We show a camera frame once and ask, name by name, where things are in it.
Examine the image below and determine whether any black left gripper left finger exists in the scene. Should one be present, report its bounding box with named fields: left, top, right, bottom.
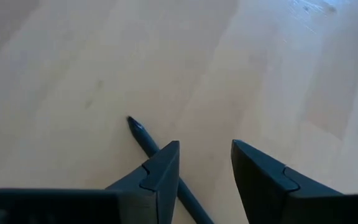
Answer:
left=0, top=140, right=181, bottom=224

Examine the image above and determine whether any matte black pen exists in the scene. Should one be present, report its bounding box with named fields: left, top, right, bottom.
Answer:
left=126, top=116, right=214, bottom=224

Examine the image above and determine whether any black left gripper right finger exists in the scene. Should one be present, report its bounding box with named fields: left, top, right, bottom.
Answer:
left=230, top=139, right=358, bottom=224

